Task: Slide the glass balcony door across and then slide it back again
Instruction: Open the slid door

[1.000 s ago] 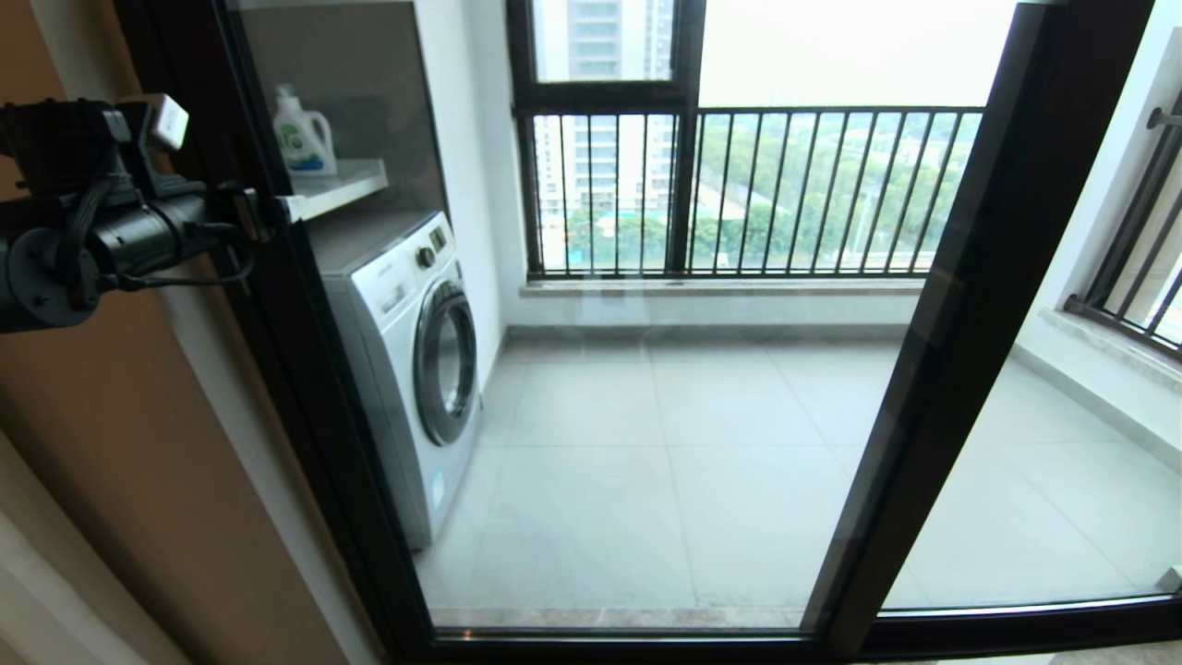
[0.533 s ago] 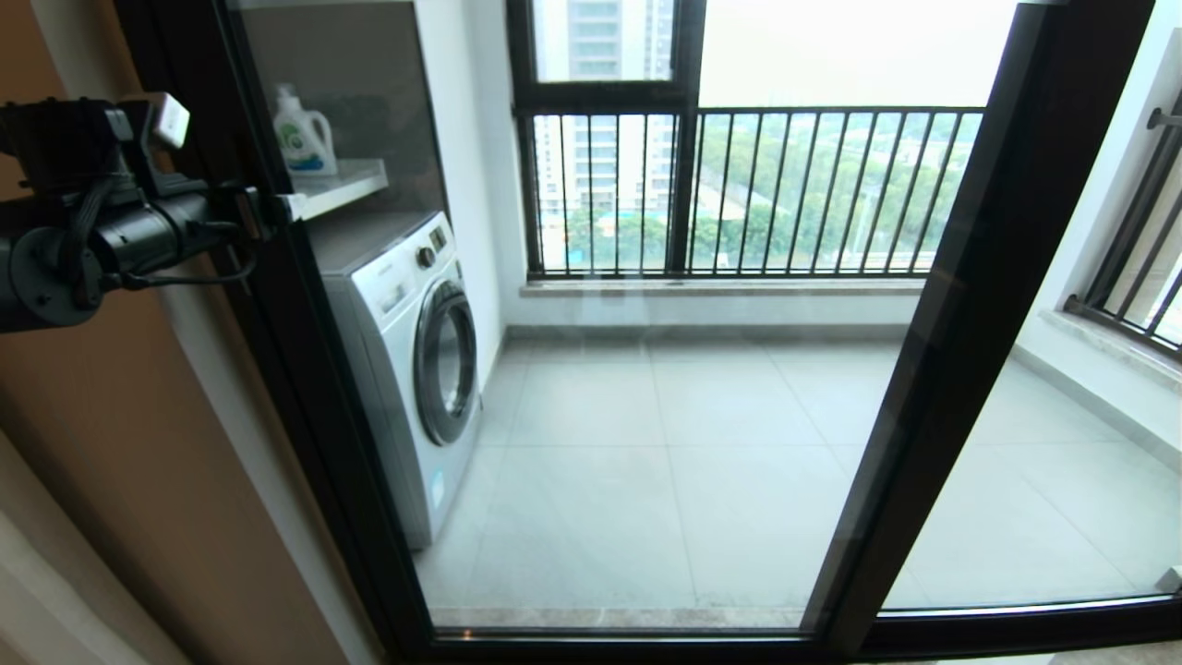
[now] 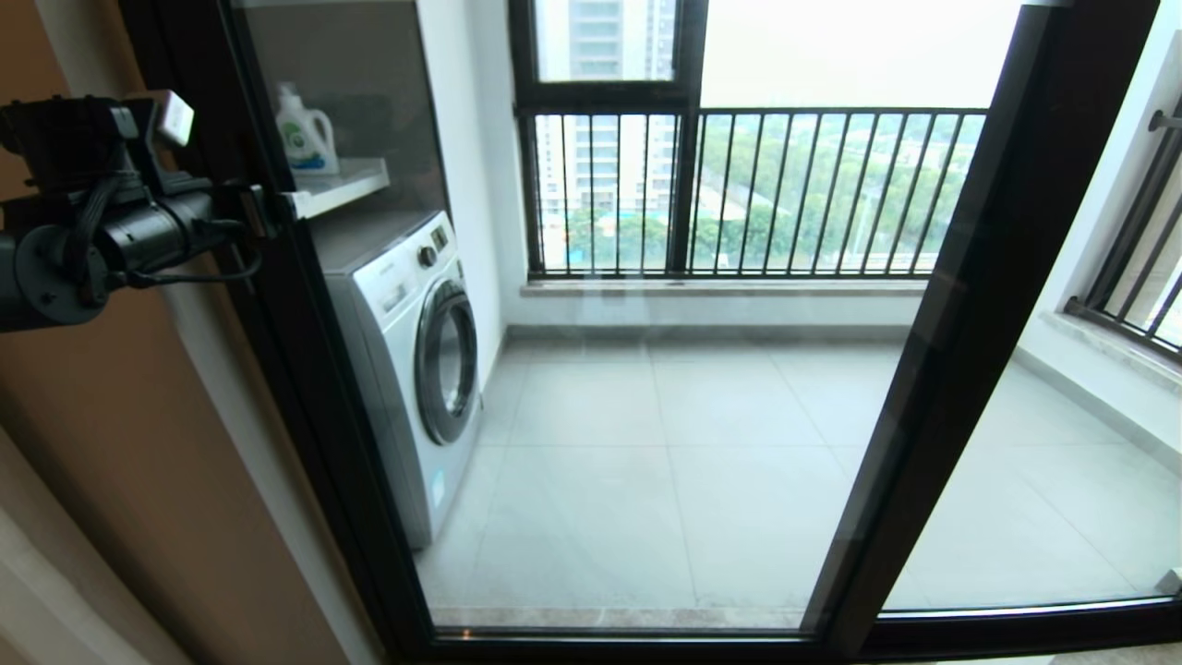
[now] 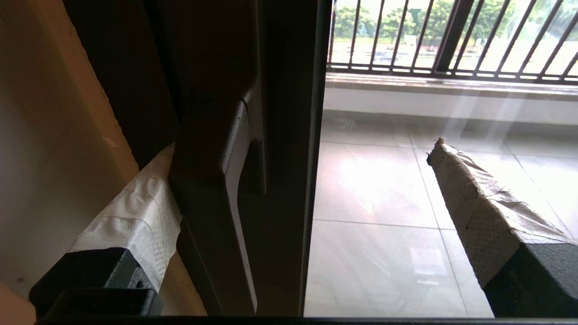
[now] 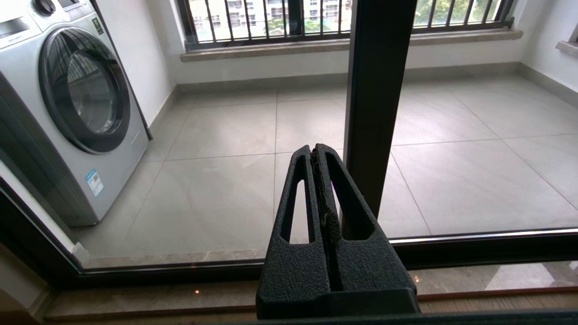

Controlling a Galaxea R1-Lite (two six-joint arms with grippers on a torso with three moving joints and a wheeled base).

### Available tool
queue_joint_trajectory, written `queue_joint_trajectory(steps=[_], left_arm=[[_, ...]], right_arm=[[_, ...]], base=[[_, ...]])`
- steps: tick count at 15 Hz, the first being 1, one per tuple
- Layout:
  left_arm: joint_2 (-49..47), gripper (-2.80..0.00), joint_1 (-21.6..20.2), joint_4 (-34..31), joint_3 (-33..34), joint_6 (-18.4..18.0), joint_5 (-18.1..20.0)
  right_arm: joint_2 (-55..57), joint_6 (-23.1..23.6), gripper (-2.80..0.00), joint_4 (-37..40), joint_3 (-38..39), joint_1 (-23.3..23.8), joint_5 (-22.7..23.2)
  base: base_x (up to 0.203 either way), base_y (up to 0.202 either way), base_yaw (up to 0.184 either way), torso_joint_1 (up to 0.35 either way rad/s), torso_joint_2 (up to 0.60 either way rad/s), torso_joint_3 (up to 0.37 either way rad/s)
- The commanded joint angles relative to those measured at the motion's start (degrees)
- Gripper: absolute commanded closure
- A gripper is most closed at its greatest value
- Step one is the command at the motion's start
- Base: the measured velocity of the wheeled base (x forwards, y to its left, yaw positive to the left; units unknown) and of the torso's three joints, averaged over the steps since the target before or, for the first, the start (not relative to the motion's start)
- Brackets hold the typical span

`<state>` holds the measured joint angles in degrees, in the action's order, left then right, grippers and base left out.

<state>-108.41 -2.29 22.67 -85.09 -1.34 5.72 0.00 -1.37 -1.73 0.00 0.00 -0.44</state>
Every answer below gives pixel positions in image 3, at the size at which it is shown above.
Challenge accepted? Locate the white wall shelf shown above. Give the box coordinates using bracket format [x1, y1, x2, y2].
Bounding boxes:
[291, 157, 392, 221]

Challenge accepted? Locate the distant high-rise building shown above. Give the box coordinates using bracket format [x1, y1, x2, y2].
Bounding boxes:
[540, 0, 680, 218]

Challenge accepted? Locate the black window frame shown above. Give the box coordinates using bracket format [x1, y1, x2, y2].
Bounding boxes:
[508, 0, 710, 278]

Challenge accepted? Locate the long stone window sill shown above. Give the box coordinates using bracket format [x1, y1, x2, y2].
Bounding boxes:
[520, 275, 929, 299]

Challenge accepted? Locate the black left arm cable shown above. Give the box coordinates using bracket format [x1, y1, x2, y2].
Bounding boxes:
[76, 175, 127, 308]
[111, 220, 265, 290]

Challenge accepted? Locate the silver front-loading washing machine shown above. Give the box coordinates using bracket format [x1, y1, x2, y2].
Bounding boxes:
[314, 211, 485, 550]

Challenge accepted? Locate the long black metal window railing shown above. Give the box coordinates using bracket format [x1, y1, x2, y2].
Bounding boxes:
[517, 107, 989, 278]

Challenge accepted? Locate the white detergent bottle green label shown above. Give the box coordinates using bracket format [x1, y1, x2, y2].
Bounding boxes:
[274, 83, 340, 176]

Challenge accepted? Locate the short black metal window railing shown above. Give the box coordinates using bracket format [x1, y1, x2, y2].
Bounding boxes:
[1064, 88, 1182, 361]

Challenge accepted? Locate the black outer door frame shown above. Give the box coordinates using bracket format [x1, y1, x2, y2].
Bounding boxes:
[115, 0, 1182, 665]

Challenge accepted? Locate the short stone window sill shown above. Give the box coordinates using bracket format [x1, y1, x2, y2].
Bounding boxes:
[1042, 307, 1182, 391]

